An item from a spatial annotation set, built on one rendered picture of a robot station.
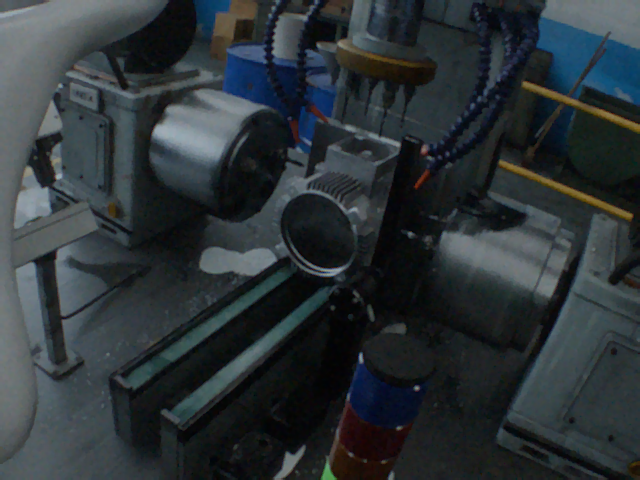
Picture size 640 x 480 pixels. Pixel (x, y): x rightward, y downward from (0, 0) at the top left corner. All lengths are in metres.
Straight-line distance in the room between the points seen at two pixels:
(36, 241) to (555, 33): 5.65
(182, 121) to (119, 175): 0.21
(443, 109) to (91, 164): 0.78
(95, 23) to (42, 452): 0.63
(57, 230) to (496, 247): 0.65
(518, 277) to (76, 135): 0.97
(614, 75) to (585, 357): 5.28
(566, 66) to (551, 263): 5.24
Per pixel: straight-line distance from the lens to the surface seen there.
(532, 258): 0.86
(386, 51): 0.92
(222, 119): 1.07
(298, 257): 1.03
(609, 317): 0.83
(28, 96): 0.43
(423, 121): 1.18
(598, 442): 0.97
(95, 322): 1.08
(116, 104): 1.18
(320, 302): 0.97
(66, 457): 0.86
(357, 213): 0.92
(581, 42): 6.03
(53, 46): 0.44
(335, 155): 1.00
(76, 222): 0.85
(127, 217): 1.25
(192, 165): 1.07
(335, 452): 0.50
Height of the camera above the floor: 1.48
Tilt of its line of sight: 29 degrees down
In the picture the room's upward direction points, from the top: 12 degrees clockwise
